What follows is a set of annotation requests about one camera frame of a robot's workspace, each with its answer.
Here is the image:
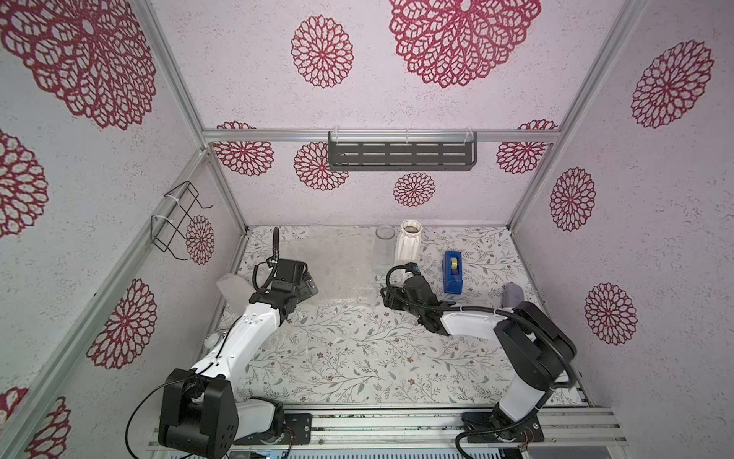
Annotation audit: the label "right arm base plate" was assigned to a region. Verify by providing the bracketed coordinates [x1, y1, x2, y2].
[458, 411, 545, 445]

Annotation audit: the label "black wire wall rack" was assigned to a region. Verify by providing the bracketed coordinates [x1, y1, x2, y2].
[149, 181, 215, 266]

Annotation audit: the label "grey slotted wall shelf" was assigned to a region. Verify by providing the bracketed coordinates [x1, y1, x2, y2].
[327, 132, 477, 172]

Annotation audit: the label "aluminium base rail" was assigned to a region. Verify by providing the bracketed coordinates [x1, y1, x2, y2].
[145, 405, 629, 454]

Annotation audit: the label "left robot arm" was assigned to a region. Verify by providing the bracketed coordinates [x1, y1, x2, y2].
[158, 229, 318, 458]

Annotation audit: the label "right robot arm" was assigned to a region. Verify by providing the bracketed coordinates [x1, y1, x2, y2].
[380, 263, 577, 458]

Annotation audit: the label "clear bubble wrap sheet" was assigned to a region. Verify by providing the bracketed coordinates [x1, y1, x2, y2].
[280, 226, 386, 307]

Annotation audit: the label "white alarm clock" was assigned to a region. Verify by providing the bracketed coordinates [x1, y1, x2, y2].
[204, 332, 224, 352]

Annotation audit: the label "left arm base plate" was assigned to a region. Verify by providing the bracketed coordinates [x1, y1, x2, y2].
[234, 413, 313, 447]

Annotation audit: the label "blue tape dispenser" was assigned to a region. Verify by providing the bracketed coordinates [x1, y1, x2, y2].
[443, 251, 464, 295]

